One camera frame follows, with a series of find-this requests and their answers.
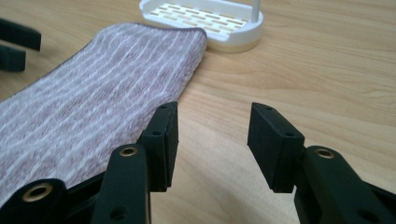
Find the purple white striped towel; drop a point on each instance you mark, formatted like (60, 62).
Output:
(93, 102)

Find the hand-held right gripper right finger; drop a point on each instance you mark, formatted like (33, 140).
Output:
(274, 149)

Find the white slotted stand with pole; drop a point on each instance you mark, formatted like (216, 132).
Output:
(232, 34)

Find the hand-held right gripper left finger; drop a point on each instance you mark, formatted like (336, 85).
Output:
(162, 146)

